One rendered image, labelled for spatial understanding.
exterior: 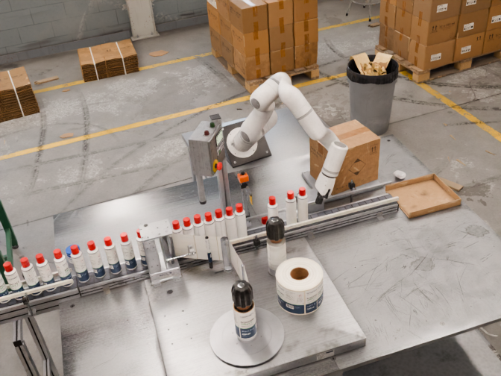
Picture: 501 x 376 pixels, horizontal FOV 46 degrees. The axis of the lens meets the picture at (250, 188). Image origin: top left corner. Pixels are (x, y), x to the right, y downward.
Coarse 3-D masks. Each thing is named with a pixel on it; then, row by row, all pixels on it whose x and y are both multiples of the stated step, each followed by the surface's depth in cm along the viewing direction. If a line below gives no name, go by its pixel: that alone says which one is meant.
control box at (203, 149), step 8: (200, 128) 264; (208, 128) 263; (216, 128) 263; (192, 136) 259; (200, 136) 258; (192, 144) 258; (200, 144) 257; (208, 144) 256; (192, 152) 261; (200, 152) 259; (208, 152) 258; (216, 152) 265; (224, 152) 276; (192, 160) 263; (200, 160) 262; (208, 160) 261; (216, 160) 266; (192, 168) 266; (200, 168) 265; (208, 168) 263
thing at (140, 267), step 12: (348, 204) 307; (360, 204) 307; (384, 204) 305; (312, 216) 302; (264, 228) 297; (300, 228) 295; (252, 240) 290; (120, 264) 283; (108, 276) 277; (120, 276) 276
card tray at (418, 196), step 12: (408, 180) 323; (420, 180) 326; (432, 180) 327; (396, 192) 320; (408, 192) 320; (420, 192) 319; (432, 192) 318; (444, 192) 317; (408, 204) 311; (420, 204) 310; (432, 204) 310; (444, 204) 305; (456, 204) 308; (408, 216) 303
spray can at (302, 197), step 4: (300, 188) 288; (304, 188) 287; (300, 192) 287; (304, 192) 287; (300, 196) 288; (304, 196) 288; (300, 200) 289; (304, 200) 289; (300, 204) 290; (304, 204) 290; (300, 208) 292; (304, 208) 292; (300, 212) 293; (304, 212) 293; (300, 216) 295; (304, 216) 295; (300, 220) 296; (304, 220) 296
